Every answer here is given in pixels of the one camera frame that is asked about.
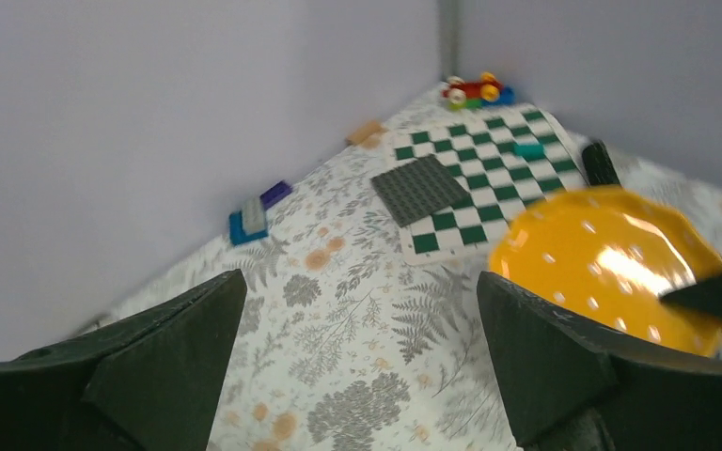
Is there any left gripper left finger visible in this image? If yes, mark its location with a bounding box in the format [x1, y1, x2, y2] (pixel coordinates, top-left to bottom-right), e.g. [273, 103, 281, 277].
[0, 270, 247, 450]

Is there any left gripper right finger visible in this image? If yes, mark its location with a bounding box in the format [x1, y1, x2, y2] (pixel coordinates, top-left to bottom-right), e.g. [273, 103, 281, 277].
[477, 272, 722, 450]

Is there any yellow dotted plate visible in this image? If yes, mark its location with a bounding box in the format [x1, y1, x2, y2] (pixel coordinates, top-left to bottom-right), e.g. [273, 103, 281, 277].
[489, 186, 722, 357]

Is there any blue grey lego brick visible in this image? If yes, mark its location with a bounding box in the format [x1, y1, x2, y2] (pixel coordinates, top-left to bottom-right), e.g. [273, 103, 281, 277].
[228, 197, 268, 246]

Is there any purple lego brick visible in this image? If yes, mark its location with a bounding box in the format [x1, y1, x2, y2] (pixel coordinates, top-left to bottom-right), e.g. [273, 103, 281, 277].
[259, 180, 293, 210]

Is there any green white checkerboard mat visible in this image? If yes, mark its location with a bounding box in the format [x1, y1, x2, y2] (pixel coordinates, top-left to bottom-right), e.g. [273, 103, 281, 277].
[385, 103, 586, 265]

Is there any teal small block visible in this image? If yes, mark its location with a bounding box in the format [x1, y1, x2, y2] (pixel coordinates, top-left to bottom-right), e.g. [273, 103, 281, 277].
[513, 143, 545, 160]

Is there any grey lego baseplate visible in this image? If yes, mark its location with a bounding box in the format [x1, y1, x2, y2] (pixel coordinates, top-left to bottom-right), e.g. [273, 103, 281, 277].
[370, 155, 470, 227]

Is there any colourful toy car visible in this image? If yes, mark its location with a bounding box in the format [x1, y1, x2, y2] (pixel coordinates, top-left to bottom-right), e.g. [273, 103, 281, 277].
[441, 72, 516, 110]

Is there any tan wooden block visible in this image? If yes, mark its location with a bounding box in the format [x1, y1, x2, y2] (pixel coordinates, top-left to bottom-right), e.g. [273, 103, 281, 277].
[345, 120, 388, 149]

